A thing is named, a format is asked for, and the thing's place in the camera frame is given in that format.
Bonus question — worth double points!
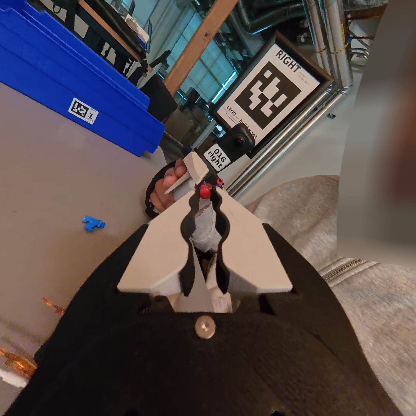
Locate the red blue lego minifigure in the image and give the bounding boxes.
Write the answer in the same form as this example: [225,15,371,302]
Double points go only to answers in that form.
[194,180,225,199]

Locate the wooden post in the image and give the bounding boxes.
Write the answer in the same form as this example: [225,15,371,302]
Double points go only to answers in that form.
[163,0,239,95]

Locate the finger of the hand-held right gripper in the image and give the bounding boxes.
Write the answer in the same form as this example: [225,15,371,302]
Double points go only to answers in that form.
[163,151,211,195]

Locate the person's right hand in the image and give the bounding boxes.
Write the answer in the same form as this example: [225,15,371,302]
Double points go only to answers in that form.
[150,159,195,213]

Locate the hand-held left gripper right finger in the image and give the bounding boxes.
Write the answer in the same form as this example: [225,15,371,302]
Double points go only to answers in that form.
[212,189,294,304]

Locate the blue plastic storage bin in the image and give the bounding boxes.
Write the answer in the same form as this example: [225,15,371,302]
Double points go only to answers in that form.
[0,0,166,157]

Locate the person's right forearm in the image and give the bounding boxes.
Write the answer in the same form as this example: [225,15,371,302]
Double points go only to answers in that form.
[189,203,228,293]

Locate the silver wall pipes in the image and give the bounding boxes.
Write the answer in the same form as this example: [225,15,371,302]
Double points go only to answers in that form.
[227,0,355,199]

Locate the brown cardboard box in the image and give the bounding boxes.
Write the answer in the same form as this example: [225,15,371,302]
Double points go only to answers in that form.
[167,109,212,148]

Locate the blue lego piece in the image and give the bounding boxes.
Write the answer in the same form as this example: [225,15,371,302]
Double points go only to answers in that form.
[82,216,106,233]

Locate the person's grey hoodie torso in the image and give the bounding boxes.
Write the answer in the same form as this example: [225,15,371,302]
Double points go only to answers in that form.
[244,175,416,416]

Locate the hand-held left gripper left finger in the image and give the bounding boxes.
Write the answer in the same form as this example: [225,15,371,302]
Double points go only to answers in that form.
[117,189,199,304]

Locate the framed black white marker sign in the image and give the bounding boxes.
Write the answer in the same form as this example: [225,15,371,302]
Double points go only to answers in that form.
[208,31,335,160]

